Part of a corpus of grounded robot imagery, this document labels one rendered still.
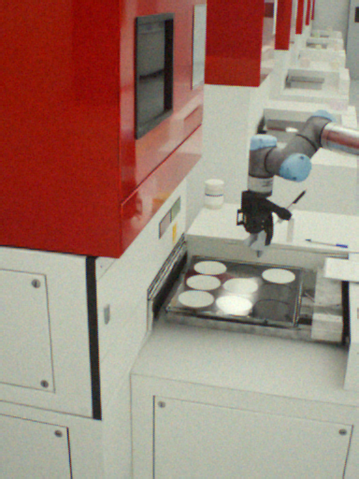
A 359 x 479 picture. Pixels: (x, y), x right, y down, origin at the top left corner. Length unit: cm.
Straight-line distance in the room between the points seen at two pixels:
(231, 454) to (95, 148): 90
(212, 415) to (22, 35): 101
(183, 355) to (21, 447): 48
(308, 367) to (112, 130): 85
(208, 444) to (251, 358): 25
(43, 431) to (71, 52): 87
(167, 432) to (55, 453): 31
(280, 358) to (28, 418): 67
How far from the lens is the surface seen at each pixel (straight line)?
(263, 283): 190
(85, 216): 123
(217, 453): 170
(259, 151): 173
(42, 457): 161
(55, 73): 119
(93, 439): 151
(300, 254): 204
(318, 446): 165
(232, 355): 170
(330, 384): 163
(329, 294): 193
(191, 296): 181
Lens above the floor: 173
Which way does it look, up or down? 22 degrees down
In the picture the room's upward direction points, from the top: 1 degrees clockwise
